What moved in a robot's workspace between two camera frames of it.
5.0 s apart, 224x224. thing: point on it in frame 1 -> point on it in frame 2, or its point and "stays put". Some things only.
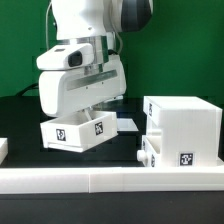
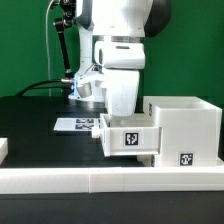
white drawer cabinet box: (189, 130) stays put
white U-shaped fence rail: (19, 180) stays put
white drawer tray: (75, 132) -> (128, 135)
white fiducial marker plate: (126, 124) -> (77, 124)
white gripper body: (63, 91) -> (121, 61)
